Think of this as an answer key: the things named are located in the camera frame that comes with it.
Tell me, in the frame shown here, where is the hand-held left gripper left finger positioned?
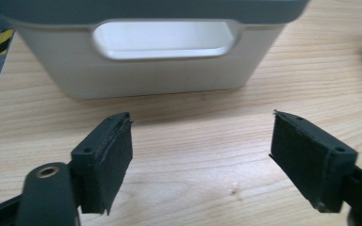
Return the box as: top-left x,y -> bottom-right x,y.
70,111 -> 134,217

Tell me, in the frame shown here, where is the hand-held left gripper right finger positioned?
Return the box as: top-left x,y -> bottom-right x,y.
269,109 -> 358,214

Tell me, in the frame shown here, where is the white plastic storage bin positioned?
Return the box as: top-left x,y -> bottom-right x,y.
0,0 -> 311,101

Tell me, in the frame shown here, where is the yellow black hazard tape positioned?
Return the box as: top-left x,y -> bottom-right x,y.
0,28 -> 15,57

